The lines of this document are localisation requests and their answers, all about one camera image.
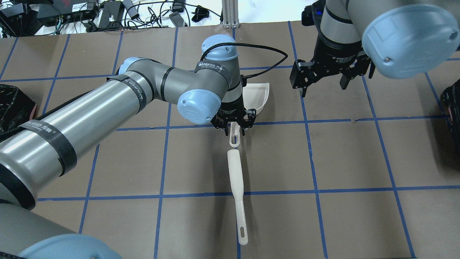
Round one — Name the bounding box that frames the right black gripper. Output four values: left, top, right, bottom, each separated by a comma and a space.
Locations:
290, 41, 372, 98

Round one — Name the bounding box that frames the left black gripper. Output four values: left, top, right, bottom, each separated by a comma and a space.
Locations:
211, 102, 257, 136

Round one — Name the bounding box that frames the white plastic dustpan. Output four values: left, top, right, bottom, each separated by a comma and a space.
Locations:
229, 82, 270, 148

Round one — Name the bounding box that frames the white hand brush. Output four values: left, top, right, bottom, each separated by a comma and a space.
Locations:
227, 149, 248, 246

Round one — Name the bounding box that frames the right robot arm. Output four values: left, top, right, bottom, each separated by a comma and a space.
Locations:
289, 0, 459, 97

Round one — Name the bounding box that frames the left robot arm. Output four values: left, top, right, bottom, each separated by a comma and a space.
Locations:
0, 34, 256, 259

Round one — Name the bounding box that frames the right bin with black bag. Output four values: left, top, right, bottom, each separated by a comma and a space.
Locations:
441, 80, 460, 149

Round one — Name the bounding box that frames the grey power brick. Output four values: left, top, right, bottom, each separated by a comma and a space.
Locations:
169, 12, 188, 27

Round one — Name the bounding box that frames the aluminium frame post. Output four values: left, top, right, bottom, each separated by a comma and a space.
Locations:
222, 0, 240, 28

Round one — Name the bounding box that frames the black cable bundle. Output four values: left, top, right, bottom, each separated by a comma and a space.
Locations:
0, 0, 223, 36

